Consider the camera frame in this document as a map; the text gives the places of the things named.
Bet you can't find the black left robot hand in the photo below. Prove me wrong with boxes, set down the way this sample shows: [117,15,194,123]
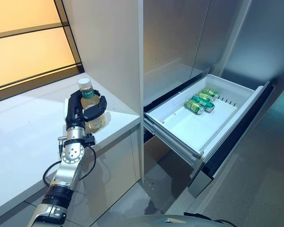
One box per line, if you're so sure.
[65,89,108,131]

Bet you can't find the yellow tea bottle white cap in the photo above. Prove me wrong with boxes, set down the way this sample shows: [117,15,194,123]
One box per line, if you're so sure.
[77,78,112,133]

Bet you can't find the white fridge drawer steel front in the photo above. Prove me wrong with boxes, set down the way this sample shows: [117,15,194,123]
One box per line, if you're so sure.
[143,73,276,199]

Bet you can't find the stainless steel fridge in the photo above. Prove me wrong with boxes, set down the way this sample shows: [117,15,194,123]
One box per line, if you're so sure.
[142,0,284,185]

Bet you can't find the white counter cabinet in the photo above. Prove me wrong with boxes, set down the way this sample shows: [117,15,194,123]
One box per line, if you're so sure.
[0,72,142,227]

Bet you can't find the dark framed amber window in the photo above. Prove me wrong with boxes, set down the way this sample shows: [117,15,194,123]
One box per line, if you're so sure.
[0,0,86,105]

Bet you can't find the white tall cabinet panel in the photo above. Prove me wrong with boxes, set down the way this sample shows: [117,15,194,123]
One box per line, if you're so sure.
[61,0,145,184]

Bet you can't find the green drink can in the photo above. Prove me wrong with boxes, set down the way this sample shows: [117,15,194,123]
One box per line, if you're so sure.
[184,99,205,116]
[198,87,220,100]
[191,94,215,114]

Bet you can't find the silver robot torso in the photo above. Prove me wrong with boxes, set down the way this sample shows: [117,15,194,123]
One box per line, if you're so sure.
[142,207,230,227]

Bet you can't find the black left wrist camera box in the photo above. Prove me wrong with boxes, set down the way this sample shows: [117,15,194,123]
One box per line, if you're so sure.
[83,133,97,148]

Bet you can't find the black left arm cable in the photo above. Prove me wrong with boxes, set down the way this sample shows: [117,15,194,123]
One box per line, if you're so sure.
[42,133,98,187]

